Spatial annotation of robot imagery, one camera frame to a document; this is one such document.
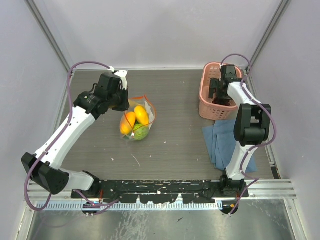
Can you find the aluminium frame post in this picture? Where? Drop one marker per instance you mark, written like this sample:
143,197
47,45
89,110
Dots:
47,28
278,14

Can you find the clear red zip top bag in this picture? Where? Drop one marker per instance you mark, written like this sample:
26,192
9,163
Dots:
150,108

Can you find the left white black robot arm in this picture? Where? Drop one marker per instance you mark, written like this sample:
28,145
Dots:
45,164

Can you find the right aluminium frame post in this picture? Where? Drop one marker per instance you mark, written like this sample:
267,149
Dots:
278,14

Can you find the dark purple grape bunch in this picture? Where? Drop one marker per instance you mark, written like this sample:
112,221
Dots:
222,102

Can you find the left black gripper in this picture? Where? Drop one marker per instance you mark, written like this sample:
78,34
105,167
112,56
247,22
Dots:
125,105

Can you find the yellow orange mango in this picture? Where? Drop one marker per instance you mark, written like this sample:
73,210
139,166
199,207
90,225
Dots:
127,122

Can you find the slotted cable duct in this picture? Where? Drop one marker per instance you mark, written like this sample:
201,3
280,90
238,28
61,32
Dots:
176,206

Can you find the left aluminium frame post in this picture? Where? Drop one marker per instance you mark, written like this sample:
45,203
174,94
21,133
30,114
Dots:
47,28

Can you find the aluminium front rail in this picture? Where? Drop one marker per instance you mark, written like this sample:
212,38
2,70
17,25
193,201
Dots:
261,190

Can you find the pink plastic basket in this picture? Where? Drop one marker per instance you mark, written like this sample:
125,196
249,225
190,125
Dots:
207,109

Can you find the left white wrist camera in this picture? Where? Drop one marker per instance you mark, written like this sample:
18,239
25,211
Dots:
122,74

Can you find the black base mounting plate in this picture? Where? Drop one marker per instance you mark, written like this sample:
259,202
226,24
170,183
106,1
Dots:
98,192

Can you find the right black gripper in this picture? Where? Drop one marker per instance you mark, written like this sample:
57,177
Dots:
214,83

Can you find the blue folded cloth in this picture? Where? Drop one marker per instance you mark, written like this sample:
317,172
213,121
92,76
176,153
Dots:
220,142

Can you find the green custard apple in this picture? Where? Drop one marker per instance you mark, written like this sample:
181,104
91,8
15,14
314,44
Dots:
140,132

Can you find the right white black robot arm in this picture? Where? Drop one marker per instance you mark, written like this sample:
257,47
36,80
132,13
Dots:
251,129

